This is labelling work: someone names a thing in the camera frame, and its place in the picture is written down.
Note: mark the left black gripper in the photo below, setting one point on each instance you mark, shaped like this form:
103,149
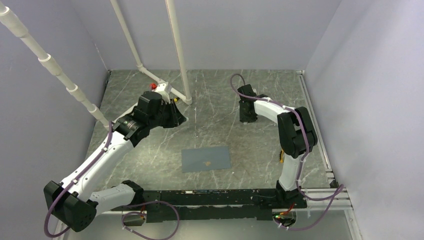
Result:
176,118

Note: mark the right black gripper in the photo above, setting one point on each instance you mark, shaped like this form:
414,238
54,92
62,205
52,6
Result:
243,118

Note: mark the grey envelope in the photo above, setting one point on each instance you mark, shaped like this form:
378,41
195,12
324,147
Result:
205,159

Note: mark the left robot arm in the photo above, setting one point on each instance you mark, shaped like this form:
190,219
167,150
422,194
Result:
74,200

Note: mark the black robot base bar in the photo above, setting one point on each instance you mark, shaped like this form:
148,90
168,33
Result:
261,204

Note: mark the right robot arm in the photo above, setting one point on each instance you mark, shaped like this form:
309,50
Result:
297,135

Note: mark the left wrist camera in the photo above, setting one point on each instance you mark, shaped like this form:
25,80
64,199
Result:
163,89

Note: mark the yellow handled pliers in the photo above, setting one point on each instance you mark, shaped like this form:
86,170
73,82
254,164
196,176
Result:
281,156

